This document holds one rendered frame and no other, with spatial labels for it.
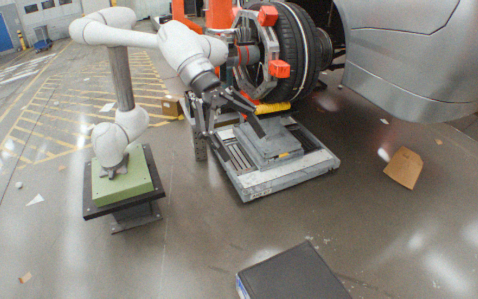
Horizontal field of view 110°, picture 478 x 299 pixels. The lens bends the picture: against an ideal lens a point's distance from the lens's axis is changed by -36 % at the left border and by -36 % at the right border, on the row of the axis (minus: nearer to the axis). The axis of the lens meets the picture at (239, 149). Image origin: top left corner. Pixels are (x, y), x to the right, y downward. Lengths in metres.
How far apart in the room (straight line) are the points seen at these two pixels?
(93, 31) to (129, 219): 1.13
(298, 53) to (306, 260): 0.97
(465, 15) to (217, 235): 1.62
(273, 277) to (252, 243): 0.50
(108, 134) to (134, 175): 0.27
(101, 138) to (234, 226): 0.92
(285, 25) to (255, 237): 1.18
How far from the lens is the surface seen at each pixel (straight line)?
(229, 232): 1.48
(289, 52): 1.25
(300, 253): 1.04
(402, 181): 2.17
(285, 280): 0.98
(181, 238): 1.49
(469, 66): 1.23
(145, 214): 1.62
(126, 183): 1.35
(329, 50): 1.70
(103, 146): 1.31
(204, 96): 0.62
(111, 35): 0.93
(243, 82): 1.66
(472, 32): 1.19
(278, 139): 1.78
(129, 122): 1.36
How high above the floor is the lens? 1.24
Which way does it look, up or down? 38 degrees down
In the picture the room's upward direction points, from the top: straight up
